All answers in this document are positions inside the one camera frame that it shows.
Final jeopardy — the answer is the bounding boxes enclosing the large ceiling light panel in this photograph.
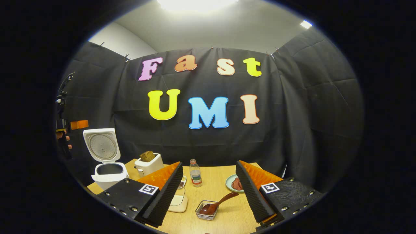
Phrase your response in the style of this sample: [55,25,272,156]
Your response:
[158,0,239,12]

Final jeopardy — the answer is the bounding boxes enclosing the black backdrop cloth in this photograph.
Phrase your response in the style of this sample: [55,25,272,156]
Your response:
[57,28,364,192]

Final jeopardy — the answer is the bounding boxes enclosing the brown wooden spoon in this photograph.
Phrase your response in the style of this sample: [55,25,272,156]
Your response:
[199,192,239,215]

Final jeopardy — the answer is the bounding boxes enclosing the white toaster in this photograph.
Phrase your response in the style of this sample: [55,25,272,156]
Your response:
[134,152,164,178]

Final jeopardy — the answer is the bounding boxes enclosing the clear plastic bottle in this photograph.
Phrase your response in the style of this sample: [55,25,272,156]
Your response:
[189,159,202,188]

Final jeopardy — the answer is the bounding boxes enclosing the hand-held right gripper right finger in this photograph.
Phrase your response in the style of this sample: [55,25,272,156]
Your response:
[236,160,324,232]

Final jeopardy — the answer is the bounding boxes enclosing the pale green plate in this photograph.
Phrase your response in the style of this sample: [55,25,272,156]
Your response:
[226,174,244,193]

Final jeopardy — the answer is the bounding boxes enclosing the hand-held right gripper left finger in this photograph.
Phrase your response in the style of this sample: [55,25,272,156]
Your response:
[97,162,183,228]

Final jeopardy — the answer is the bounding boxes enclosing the white rice cooker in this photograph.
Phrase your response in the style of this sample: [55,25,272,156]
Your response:
[83,128,129,191]

